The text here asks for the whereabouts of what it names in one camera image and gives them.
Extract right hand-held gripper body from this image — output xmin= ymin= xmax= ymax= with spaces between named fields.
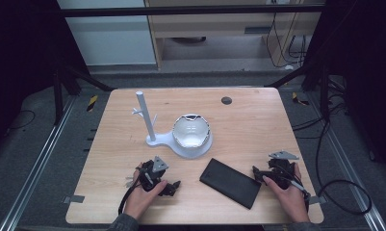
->
xmin=267 ymin=150 xmax=300 ymax=191

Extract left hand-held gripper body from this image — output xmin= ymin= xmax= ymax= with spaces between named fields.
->
xmin=136 ymin=156 xmax=169 ymax=196

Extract silver keys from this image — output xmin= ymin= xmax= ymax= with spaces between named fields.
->
xmin=124 ymin=174 xmax=136 ymax=189

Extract black wallet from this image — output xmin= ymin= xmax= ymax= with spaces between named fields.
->
xmin=199 ymin=157 xmax=263 ymax=211

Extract white key stand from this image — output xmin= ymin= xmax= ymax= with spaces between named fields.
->
xmin=131 ymin=90 xmax=214 ymax=160

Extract person's left hand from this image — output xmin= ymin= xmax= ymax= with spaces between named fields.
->
xmin=123 ymin=168 xmax=168 ymax=221

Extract person's right hand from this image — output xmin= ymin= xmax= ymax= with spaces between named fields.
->
xmin=262 ymin=163 xmax=311 ymax=223

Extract grey tape piece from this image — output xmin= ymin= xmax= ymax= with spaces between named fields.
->
xmin=308 ymin=194 xmax=328 ymax=206
xmin=62 ymin=194 xmax=86 ymax=205

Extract yellow black hazard tape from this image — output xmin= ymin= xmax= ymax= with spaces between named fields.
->
xmin=291 ymin=91 xmax=311 ymax=107
xmin=86 ymin=93 xmax=99 ymax=114

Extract white cabinet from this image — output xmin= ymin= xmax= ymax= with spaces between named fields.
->
xmin=56 ymin=0 xmax=157 ymax=67

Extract light wooden desk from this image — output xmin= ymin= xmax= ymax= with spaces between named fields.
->
xmin=143 ymin=0 xmax=324 ymax=69

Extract black horizontal bar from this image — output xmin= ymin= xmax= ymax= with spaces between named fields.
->
xmin=58 ymin=4 xmax=326 ymax=18

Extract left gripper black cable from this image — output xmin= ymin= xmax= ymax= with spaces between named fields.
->
xmin=117 ymin=179 xmax=142 ymax=216

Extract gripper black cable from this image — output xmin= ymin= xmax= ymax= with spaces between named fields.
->
xmin=290 ymin=179 xmax=311 ymax=214
xmin=117 ymin=179 xmax=142 ymax=216

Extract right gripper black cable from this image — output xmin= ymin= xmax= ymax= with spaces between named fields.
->
xmin=290 ymin=179 xmax=311 ymax=214

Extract aluminium floor rail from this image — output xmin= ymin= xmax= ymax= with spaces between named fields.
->
xmin=309 ymin=92 xmax=386 ymax=231
xmin=0 ymin=95 xmax=78 ymax=231

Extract black floor cable loop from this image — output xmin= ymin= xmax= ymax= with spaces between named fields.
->
xmin=292 ymin=115 xmax=373 ymax=217

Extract black frame strut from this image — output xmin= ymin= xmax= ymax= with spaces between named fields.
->
xmin=263 ymin=62 xmax=331 ymax=121
xmin=51 ymin=59 xmax=116 ymax=127

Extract black hanging cables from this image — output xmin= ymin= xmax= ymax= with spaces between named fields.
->
xmin=265 ymin=12 xmax=308 ymax=70

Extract thin black floor cable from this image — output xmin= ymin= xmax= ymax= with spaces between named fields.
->
xmin=6 ymin=109 xmax=37 ymax=132

